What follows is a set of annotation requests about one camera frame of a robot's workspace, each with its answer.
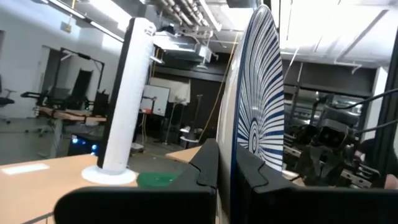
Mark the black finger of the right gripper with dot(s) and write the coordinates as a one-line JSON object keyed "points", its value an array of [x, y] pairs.
{"points": [[332, 168], [311, 165]]}

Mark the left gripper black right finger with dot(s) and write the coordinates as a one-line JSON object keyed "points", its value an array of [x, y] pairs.
{"points": [[311, 205]]}

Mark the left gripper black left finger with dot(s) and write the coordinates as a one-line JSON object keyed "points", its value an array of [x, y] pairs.
{"points": [[140, 205]]}

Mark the blue striped white plate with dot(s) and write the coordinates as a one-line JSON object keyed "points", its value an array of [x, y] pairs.
{"points": [[264, 93]]}

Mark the green Cascade detergent tub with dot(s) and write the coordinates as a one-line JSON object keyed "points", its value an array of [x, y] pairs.
{"points": [[155, 180]]}

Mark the black machine with blue lights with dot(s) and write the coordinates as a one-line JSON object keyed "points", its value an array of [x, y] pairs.
{"points": [[84, 144]]}

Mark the white column with black stripe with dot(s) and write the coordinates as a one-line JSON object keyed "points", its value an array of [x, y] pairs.
{"points": [[127, 109]]}

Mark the white board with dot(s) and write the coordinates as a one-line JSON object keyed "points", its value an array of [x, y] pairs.
{"points": [[157, 99]]}

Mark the beige desk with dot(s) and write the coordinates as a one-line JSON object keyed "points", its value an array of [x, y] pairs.
{"points": [[31, 193]]}

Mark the background robot workstation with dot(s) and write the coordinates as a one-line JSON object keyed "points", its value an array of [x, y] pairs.
{"points": [[62, 113]]}

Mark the white desk outlet cover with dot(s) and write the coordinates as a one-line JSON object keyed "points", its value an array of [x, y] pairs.
{"points": [[25, 169]]}

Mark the black office chair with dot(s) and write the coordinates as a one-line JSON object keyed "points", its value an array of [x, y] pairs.
{"points": [[6, 101]]}

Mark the long ceiling light strip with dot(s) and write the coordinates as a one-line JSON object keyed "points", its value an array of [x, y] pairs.
{"points": [[105, 31]]}

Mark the black aluminium rig frame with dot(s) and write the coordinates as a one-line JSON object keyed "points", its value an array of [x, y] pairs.
{"points": [[387, 118]]}

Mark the rectangular ceiling air duct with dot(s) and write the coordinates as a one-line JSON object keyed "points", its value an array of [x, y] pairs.
{"points": [[186, 46]]}

